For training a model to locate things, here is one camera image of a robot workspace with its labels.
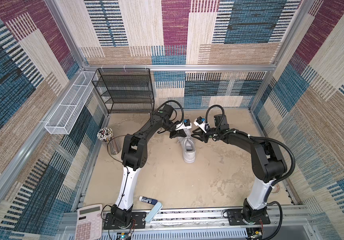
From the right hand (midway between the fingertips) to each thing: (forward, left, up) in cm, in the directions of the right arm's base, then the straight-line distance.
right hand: (194, 133), depth 93 cm
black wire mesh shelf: (+35, +43, +7) cm, 56 cm away
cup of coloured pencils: (-6, +47, +2) cm, 48 cm away
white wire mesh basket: (+7, +80, +7) cm, 81 cm away
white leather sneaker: (-7, +4, -5) cm, 9 cm away
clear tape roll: (-30, -42, -12) cm, 53 cm away
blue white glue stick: (-35, +27, -9) cm, 45 cm away
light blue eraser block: (-40, +23, -7) cm, 47 cm away
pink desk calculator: (-44, +53, -8) cm, 70 cm away
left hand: (+1, +6, 0) cm, 6 cm away
